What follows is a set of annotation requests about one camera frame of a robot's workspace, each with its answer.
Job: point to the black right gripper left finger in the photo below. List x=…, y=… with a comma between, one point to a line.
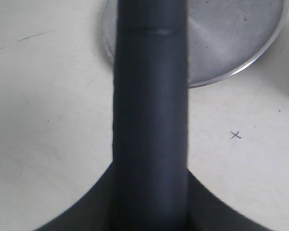
x=92, y=212

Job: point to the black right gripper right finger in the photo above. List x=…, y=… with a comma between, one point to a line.
x=206, y=212

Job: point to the black and yellow claw hammer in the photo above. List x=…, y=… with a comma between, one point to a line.
x=150, y=106

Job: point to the round stainless steel plate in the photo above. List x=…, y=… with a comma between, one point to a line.
x=187, y=43

